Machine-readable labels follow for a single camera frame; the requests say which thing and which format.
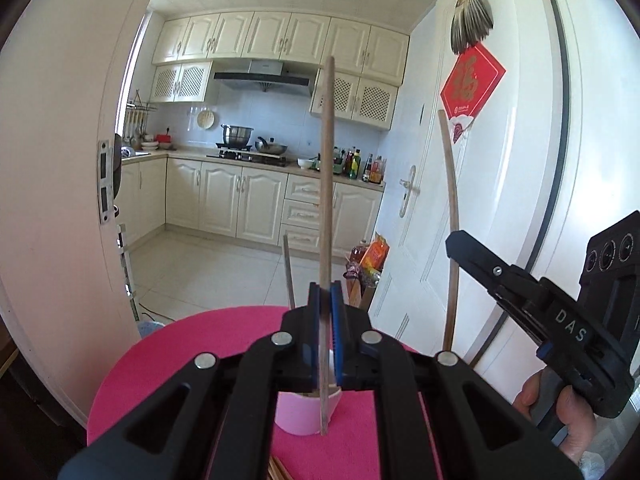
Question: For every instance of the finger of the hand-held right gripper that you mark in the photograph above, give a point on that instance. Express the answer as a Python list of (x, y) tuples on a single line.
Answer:
[(480, 260)]

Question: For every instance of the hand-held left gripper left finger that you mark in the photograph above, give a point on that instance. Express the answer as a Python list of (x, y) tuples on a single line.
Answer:
[(314, 320)]

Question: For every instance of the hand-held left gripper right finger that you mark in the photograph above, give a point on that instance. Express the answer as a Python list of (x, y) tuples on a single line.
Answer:
[(338, 330)]

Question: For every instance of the long wooden chopstick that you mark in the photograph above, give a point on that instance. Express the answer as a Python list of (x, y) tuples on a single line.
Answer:
[(288, 270), (452, 185), (327, 160), (279, 470)]

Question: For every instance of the pink cup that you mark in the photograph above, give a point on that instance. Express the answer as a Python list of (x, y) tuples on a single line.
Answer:
[(295, 417)]

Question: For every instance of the person's right hand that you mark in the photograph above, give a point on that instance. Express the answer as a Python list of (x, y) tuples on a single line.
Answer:
[(577, 425)]

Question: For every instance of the white panel door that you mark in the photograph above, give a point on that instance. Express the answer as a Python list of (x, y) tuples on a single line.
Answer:
[(435, 210)]

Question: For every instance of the bag of snacks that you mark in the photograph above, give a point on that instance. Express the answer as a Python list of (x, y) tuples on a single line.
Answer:
[(372, 260)]

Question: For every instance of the cooking oil bottle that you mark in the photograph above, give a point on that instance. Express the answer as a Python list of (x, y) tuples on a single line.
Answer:
[(357, 254)]

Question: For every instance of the round pink table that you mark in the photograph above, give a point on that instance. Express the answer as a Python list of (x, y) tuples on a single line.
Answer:
[(200, 330)]

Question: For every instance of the cream lower kitchen cabinets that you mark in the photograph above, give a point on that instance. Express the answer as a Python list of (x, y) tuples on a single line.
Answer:
[(220, 200)]

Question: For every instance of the cream kitchen cabinets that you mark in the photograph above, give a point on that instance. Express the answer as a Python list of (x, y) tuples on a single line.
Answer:
[(220, 200), (280, 35)]

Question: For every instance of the row of condiment bottles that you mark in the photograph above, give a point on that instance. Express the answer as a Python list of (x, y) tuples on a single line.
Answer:
[(360, 165)]

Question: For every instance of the white bowl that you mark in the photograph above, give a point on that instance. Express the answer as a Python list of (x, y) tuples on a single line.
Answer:
[(306, 162)]

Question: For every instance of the gas stove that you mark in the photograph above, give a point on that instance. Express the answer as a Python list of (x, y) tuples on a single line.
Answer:
[(250, 157)]

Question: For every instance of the red paper poster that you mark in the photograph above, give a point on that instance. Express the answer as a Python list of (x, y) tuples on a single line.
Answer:
[(472, 85)]

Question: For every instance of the black wok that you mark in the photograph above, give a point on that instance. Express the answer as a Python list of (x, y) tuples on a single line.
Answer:
[(272, 148)]

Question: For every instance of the steel cooking pot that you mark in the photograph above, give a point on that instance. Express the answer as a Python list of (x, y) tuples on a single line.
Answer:
[(237, 135)]

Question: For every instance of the red kitchen container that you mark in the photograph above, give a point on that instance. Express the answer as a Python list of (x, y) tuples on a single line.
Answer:
[(164, 139)]

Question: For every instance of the feather fan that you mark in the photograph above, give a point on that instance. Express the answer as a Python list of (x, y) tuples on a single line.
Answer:
[(470, 22)]

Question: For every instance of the range hood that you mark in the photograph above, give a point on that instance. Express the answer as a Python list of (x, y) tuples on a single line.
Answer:
[(260, 77)]

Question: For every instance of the metal door lock plate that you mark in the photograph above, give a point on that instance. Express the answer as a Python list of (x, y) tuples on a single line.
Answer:
[(104, 180)]

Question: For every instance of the hanging utensil rack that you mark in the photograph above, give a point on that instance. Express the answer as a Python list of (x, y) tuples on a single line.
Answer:
[(136, 120)]

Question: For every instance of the cream upper kitchen cabinets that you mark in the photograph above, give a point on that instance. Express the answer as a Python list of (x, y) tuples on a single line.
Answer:
[(280, 35)]

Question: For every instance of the white sliding door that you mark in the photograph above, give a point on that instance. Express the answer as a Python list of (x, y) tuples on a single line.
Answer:
[(55, 160)]

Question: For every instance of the round wall plate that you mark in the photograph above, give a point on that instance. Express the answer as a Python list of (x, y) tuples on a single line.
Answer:
[(206, 118)]

